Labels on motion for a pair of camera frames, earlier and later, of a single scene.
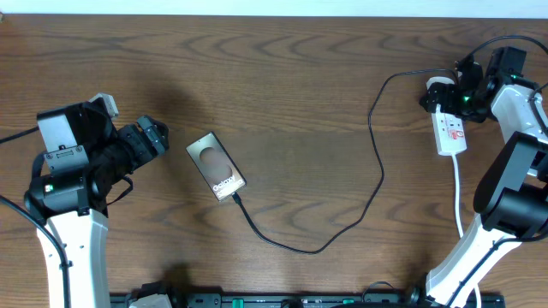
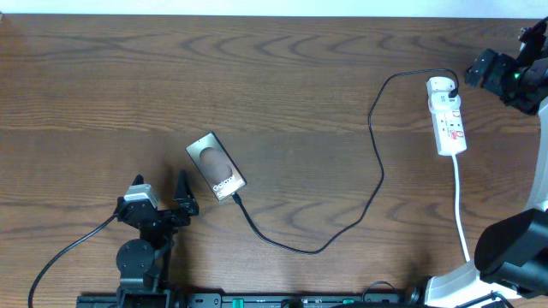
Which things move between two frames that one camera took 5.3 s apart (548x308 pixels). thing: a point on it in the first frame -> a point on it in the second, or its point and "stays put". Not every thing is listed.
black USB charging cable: x=380 y=180 stays put
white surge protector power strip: x=449 y=132 stays put
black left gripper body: x=132 y=151 -> x=169 y=224
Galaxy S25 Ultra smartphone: x=216 y=166 stays put
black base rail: x=310 y=299 stays put
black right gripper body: x=465 y=103 -> x=510 y=79
